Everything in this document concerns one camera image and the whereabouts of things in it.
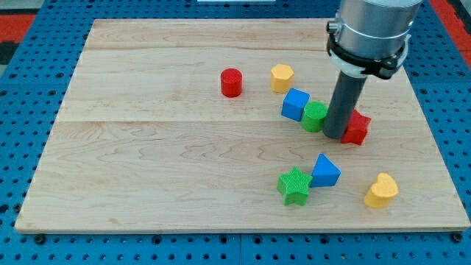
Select green cylinder block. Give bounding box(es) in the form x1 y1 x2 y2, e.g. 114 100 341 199
301 101 327 133

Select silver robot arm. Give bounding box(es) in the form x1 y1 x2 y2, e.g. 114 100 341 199
326 0 422 80

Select wooden board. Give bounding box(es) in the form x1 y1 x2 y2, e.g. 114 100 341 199
15 19 470 234

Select red cylinder block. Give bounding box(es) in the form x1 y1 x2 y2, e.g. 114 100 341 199
220 68 243 98

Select blue cube block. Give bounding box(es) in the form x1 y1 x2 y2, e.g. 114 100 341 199
281 88 310 121

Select yellow hexagon block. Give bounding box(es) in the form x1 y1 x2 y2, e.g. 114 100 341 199
269 64 294 93

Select green star block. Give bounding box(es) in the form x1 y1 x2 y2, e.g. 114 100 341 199
277 166 313 206

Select blue triangle block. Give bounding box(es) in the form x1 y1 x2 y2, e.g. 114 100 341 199
310 154 341 188

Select red star block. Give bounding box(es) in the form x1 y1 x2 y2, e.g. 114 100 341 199
341 110 372 146

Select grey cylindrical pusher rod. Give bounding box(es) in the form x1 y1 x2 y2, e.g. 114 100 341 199
322 72 366 139

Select yellow heart block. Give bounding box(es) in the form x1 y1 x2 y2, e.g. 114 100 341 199
364 172 399 208

